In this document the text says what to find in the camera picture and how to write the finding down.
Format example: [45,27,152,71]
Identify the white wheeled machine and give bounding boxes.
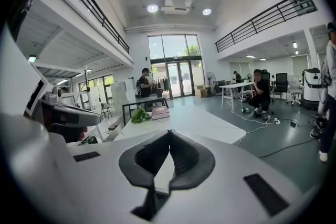
[301,67,323,110]

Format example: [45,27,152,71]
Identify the white desk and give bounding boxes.
[218,81,257,113]

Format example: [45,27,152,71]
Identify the black balcony railing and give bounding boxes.
[49,0,130,55]
[214,0,318,54]

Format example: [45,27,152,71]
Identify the glass entrance doors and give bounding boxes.
[148,34,205,99]

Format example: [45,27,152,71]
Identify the ceiling air conditioner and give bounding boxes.
[160,0,193,13]

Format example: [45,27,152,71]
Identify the small grey fisheye camera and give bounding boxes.
[41,86,64,105]

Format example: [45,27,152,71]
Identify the green leafy sprig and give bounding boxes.
[130,108,153,124]

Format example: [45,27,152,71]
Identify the black mesh office chair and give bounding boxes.
[272,72,289,100]

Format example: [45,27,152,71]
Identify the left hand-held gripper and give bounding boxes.
[7,34,102,144]

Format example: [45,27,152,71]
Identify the marble table with black legs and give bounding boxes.
[122,97,170,124]

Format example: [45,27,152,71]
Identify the white floor cable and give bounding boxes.
[235,122,275,145]

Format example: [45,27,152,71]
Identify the white office chair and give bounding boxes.
[287,75,302,106]

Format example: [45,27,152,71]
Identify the black floor cable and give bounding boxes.
[258,135,320,158]

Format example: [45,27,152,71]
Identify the white shelving unit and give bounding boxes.
[60,68,116,145]

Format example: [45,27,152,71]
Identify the white locker cabinet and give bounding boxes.
[110,81,137,115]

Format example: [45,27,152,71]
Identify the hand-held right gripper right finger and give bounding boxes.
[154,129,313,224]

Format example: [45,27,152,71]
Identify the black standing fan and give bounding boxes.
[204,70,217,95]

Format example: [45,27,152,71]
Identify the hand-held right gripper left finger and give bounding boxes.
[67,129,171,224]

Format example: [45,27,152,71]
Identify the black headrest office chair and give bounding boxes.
[259,69,271,82]

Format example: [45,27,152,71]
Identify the dark red hardcover book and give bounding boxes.
[151,106,171,121]

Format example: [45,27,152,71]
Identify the black folding chair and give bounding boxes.
[101,102,113,119]

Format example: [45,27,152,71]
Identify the clothes rack with garments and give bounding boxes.
[152,76,170,92]

